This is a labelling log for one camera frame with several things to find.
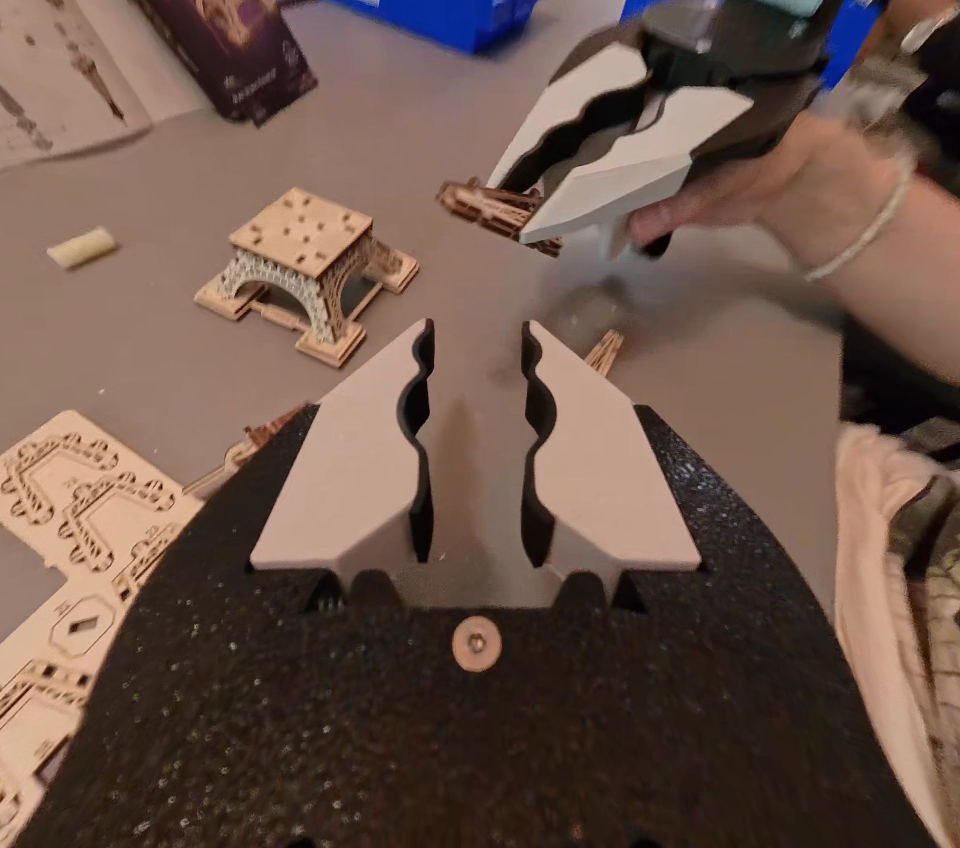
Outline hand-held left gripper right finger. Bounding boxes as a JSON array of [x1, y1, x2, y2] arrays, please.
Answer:
[[519, 320, 704, 579]]

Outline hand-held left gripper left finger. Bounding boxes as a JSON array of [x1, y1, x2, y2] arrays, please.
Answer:
[[248, 319, 438, 576]]

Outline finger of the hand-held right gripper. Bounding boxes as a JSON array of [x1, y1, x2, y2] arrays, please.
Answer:
[[517, 85, 756, 261], [486, 41, 655, 196]]

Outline wooden tower spire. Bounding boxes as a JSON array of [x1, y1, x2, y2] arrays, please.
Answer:
[[183, 401, 316, 498]]

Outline wooden lattice panel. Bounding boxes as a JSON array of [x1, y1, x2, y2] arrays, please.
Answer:
[[583, 330, 625, 378]]

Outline wooden tower section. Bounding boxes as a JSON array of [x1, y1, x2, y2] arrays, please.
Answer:
[[437, 179, 564, 258]]

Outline person's right forearm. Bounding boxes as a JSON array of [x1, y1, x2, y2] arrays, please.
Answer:
[[813, 173, 960, 339]]

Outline grey desk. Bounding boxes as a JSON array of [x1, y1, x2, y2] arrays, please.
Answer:
[[0, 0, 849, 646]]

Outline person's right hand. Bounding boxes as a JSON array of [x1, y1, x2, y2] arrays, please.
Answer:
[[626, 113, 915, 273]]

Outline wooden cut-out sheet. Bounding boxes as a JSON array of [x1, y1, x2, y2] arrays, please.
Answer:
[[0, 409, 207, 822]]

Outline wooden tower base model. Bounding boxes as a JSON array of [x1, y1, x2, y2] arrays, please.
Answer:
[[193, 188, 420, 369]]

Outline pale patterned clothing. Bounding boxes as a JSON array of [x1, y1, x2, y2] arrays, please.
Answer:
[[834, 424, 960, 848]]

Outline small pale wax cylinder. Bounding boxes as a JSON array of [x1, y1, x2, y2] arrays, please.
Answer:
[[46, 227, 120, 270]]

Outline paper instruction sheet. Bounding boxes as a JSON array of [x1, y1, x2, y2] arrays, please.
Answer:
[[0, 0, 204, 170]]

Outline silver bracelet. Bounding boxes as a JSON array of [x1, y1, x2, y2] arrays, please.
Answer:
[[804, 150, 918, 284]]

